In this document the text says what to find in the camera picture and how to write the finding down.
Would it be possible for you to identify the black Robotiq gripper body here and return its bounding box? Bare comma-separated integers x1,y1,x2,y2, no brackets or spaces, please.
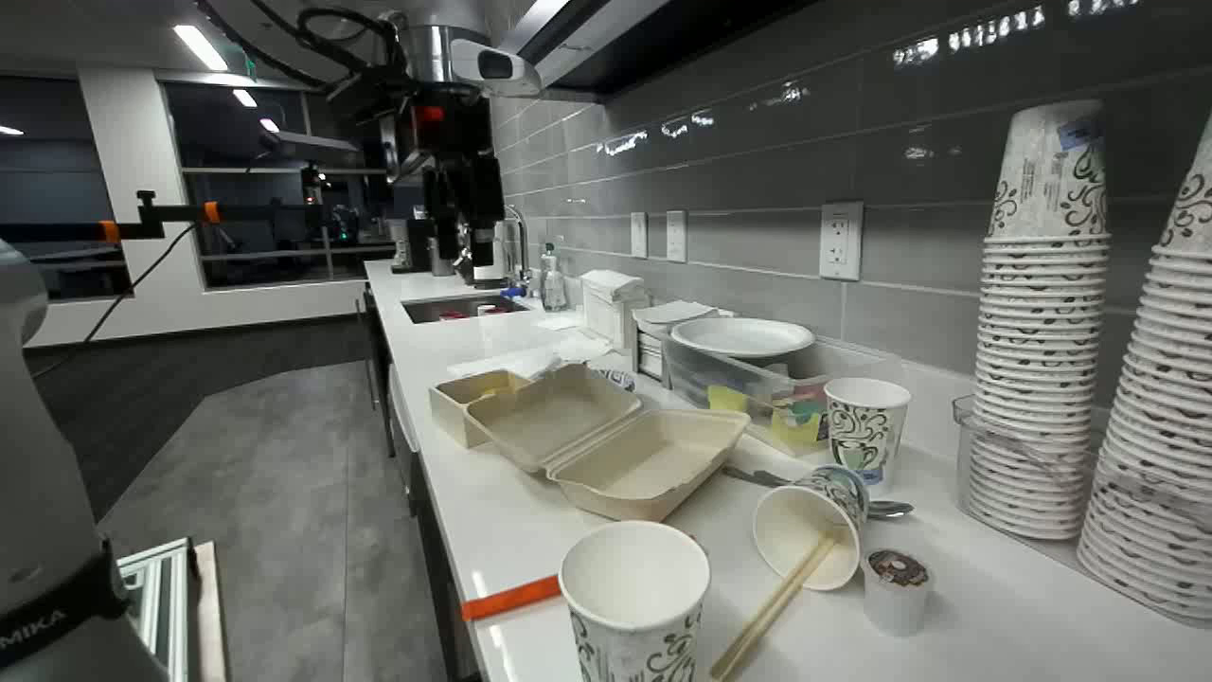
414,89,501,198

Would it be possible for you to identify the tan open box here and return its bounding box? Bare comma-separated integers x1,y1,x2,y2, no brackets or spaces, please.
427,366,534,456

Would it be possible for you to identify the tan clamshell takeout box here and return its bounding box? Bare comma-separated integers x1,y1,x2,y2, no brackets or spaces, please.
463,360,754,526

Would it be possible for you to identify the kitchen sink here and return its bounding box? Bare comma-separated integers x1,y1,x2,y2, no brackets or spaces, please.
399,292,529,331

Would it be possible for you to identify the clear soap bottle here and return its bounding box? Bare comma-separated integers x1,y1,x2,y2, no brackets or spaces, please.
534,240,576,313

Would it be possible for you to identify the metal napkin holder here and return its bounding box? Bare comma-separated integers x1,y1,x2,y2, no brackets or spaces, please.
576,264,646,360

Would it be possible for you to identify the ceiling light panel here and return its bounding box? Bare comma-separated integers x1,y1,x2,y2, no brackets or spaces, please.
169,18,232,75

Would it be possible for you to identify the lidded plastic container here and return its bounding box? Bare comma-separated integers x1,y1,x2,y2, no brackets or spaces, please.
630,298,730,384

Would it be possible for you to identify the black stand with orange clamps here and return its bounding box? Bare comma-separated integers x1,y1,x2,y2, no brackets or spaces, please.
0,187,236,259

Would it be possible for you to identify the plain white plate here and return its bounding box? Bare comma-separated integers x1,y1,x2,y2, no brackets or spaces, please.
665,313,819,365

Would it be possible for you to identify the clear plastic container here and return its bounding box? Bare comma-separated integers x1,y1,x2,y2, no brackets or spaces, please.
660,336,835,459

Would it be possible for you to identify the orange tape strip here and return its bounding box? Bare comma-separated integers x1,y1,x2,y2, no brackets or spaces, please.
458,574,569,625

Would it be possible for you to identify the patterned paper cup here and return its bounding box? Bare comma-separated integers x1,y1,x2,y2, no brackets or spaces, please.
822,374,913,494
747,464,876,596
557,518,717,682

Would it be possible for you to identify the metal framed cart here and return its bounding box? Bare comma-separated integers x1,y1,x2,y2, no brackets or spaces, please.
114,533,236,682

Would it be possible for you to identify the wooden chopstick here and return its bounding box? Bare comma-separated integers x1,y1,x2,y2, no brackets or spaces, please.
717,526,847,682
703,533,835,682

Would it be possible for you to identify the metal spoon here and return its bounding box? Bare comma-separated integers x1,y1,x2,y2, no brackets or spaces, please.
723,464,917,526

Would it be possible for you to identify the tall stack of paper cups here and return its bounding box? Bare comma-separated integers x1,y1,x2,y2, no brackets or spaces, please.
1071,111,1212,630
961,99,1119,546

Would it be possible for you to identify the small white cup dark content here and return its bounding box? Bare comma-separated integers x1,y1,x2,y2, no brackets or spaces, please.
857,546,934,640

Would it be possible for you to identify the white wall outlet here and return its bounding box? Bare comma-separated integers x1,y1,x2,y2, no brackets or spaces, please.
816,202,869,284
660,207,694,264

